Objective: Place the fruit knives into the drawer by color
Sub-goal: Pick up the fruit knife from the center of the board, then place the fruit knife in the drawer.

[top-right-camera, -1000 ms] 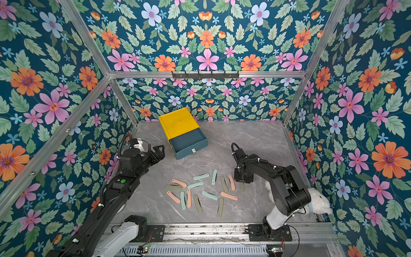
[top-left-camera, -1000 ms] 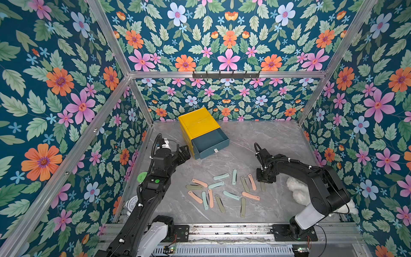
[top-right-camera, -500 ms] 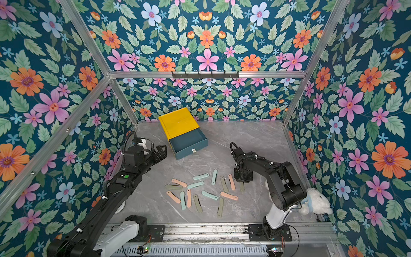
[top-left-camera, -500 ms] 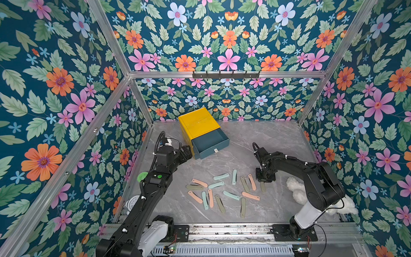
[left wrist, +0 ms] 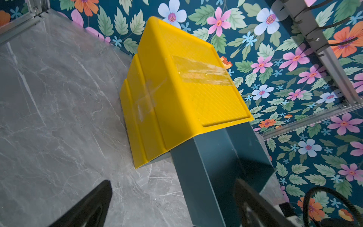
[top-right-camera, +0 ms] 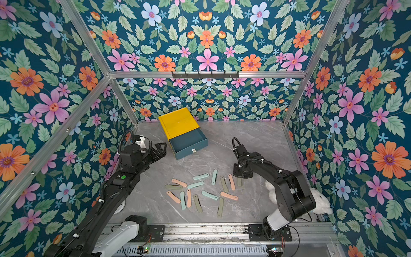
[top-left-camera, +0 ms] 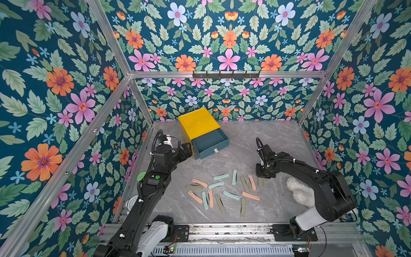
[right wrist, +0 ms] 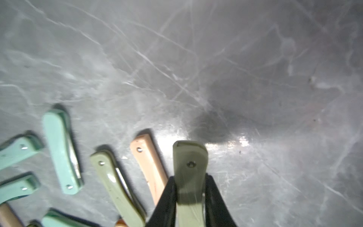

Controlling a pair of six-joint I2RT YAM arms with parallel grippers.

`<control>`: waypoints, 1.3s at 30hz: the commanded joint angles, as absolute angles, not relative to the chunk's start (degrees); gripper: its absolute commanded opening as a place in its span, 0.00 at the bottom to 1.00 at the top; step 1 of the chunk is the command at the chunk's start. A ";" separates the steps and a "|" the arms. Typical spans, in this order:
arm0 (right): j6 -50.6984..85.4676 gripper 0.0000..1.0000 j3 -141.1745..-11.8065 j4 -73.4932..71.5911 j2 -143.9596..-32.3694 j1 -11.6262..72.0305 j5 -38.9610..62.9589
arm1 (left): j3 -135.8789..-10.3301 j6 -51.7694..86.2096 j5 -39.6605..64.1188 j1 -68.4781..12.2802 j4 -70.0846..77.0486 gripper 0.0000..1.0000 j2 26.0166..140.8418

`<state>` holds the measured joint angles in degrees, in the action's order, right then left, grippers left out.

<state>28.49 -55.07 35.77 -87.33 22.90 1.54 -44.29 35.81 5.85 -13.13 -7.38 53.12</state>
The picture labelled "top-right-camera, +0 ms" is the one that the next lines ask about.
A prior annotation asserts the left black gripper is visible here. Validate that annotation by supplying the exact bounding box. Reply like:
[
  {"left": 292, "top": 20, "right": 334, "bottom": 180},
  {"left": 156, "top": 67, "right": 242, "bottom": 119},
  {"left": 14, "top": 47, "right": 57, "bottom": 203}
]
[{"left": 133, "top": 142, "right": 167, "bottom": 176}]

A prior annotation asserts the teal top drawer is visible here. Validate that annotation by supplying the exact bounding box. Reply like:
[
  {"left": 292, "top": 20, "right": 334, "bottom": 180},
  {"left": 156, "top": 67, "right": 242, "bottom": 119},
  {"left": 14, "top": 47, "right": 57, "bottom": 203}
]
[{"left": 169, "top": 128, "right": 208, "bottom": 160}]

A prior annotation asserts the yellow drawer cabinet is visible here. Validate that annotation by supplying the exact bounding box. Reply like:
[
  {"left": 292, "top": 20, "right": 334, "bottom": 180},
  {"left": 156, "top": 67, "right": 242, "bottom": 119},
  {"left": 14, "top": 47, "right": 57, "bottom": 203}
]
[{"left": 159, "top": 108, "right": 200, "bottom": 141}]

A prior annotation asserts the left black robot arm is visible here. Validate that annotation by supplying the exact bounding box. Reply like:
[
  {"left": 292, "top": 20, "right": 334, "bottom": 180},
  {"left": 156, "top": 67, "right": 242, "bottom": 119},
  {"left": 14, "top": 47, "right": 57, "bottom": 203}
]
[{"left": 44, "top": 131, "right": 167, "bottom": 257}]

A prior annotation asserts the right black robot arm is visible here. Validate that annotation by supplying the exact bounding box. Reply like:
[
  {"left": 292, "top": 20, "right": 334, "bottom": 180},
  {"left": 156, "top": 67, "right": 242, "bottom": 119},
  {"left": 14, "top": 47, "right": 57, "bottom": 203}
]
[{"left": 232, "top": 137, "right": 316, "bottom": 241}]

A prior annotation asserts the pink knife lower right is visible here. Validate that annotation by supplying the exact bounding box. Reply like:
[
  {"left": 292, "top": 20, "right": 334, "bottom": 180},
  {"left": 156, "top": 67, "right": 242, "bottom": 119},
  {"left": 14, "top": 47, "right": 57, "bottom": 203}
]
[{"left": 220, "top": 192, "right": 239, "bottom": 201}]

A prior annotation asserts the pink knife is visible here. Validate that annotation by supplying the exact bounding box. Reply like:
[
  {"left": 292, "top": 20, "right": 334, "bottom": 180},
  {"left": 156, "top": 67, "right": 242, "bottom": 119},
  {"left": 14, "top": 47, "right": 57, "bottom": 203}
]
[
  {"left": 220, "top": 192, "right": 239, "bottom": 201},
  {"left": 166, "top": 191, "right": 181, "bottom": 203},
  {"left": 171, "top": 179, "right": 187, "bottom": 187}
]

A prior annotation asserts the pink knife upper left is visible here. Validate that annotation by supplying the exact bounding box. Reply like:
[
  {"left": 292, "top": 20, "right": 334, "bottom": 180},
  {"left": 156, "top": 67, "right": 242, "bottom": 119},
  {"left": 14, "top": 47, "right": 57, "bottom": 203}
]
[{"left": 171, "top": 179, "right": 187, "bottom": 187}]

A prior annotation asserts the mint knife upper center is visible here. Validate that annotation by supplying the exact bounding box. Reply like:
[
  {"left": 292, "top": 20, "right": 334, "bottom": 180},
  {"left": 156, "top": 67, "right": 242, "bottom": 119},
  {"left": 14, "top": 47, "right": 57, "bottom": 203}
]
[{"left": 193, "top": 173, "right": 210, "bottom": 181}]

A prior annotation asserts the mint knife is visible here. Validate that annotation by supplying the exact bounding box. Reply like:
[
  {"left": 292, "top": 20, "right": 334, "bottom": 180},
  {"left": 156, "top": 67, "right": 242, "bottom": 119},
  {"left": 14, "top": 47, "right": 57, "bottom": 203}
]
[
  {"left": 187, "top": 181, "right": 204, "bottom": 189},
  {"left": 180, "top": 191, "right": 187, "bottom": 210},
  {"left": 193, "top": 173, "right": 210, "bottom": 181}
]

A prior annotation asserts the pink knife lower left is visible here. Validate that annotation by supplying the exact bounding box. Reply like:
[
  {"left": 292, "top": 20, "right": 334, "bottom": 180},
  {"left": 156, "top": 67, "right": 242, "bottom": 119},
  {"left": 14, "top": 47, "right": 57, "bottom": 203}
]
[{"left": 166, "top": 191, "right": 181, "bottom": 203}]

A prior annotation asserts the mint knife diagonal center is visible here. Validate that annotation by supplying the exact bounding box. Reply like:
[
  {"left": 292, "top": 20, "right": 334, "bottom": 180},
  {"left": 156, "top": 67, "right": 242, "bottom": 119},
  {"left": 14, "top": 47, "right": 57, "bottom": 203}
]
[{"left": 201, "top": 191, "right": 218, "bottom": 201}]

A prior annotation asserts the pink knife vertical center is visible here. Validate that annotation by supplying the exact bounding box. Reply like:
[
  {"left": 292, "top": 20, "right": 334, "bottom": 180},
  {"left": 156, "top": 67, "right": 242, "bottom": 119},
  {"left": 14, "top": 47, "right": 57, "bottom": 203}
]
[{"left": 186, "top": 189, "right": 192, "bottom": 208}]

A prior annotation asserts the mint knife lower left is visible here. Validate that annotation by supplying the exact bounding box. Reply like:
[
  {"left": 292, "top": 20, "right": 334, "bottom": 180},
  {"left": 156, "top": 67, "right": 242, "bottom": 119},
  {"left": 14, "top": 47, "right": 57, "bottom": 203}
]
[{"left": 180, "top": 191, "right": 187, "bottom": 210}]

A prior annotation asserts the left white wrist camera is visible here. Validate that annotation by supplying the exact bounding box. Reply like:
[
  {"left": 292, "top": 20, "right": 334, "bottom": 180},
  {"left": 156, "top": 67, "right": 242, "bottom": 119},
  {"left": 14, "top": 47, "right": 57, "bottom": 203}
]
[{"left": 133, "top": 135, "right": 150, "bottom": 151}]

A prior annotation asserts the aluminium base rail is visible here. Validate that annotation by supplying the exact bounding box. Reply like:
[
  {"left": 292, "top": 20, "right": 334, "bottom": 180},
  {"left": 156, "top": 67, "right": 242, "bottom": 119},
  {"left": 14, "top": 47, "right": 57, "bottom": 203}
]
[{"left": 73, "top": 222, "right": 341, "bottom": 245}]

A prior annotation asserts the black hook rail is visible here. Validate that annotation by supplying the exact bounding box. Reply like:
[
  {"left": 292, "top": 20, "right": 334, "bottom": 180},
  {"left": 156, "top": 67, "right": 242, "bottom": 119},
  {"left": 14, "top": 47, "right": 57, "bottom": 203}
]
[{"left": 171, "top": 71, "right": 240, "bottom": 79}]

